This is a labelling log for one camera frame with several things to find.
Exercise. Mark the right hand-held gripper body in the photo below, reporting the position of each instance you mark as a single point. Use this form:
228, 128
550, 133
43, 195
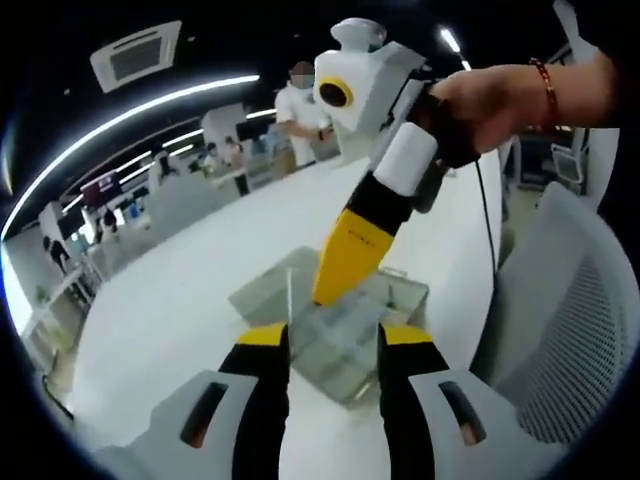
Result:
390, 85

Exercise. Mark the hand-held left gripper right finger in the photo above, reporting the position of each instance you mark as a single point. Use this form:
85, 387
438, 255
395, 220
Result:
435, 435

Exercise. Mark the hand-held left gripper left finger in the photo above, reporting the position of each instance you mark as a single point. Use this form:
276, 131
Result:
170, 425

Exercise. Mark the clear plastic guide fixture box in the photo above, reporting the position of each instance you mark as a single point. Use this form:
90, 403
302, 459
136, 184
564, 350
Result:
345, 350

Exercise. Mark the person's right hand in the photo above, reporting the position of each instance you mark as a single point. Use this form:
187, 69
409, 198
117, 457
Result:
500, 100

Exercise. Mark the straight ceiling light strip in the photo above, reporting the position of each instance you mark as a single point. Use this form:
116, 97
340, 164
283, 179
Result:
449, 39

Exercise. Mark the white mesh office chair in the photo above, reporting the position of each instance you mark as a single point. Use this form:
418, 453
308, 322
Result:
567, 165
560, 325

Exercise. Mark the ceiling air vent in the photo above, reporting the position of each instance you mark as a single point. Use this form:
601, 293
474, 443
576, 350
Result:
137, 55

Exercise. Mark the purple wall screen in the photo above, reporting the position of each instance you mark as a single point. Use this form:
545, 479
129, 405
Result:
100, 186

